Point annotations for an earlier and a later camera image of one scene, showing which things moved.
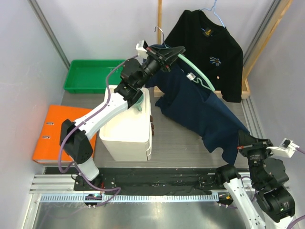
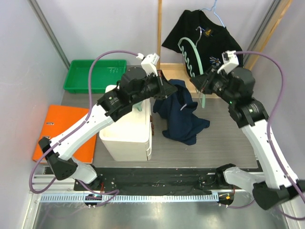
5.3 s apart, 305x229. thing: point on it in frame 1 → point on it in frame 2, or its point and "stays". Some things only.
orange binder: x=47 y=147 stays
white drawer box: x=128 y=138 stays
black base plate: x=141 y=181 stays
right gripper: x=246 y=141 → x=204 y=83
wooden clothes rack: x=284 y=7 stays
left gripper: x=167 y=56 → x=166 y=88
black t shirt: x=212 y=47 stays
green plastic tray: x=89 y=76 stays
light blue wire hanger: x=213 y=7 stays
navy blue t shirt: x=187 y=97 → x=182 y=124
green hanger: x=189 y=76 → x=196 y=46
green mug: x=138 y=102 stays
